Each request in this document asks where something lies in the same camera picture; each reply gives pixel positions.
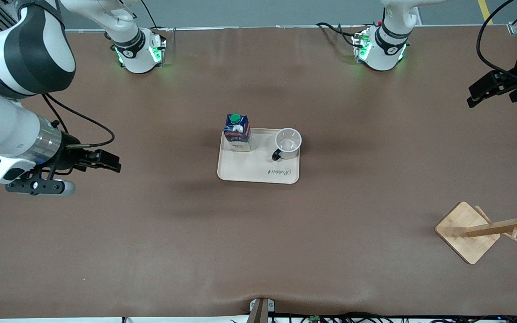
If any wooden mug tree stand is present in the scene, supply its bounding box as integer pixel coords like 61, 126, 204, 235
434, 192, 517, 265

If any cream tray with rabbit print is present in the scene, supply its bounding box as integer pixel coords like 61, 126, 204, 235
217, 127, 301, 185

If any white mug with black handle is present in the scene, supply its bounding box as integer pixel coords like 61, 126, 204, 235
271, 127, 303, 162

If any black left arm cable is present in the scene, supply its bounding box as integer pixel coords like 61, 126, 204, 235
476, 0, 517, 87

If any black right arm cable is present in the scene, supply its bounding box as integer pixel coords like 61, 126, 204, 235
41, 92, 116, 149

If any metal table edge bracket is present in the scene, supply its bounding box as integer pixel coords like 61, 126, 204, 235
246, 297, 276, 323

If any black arm base cable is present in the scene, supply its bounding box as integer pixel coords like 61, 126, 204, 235
315, 22, 359, 49
138, 0, 177, 33

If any blue milk carton green cap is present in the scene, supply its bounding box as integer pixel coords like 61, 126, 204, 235
223, 113, 252, 153

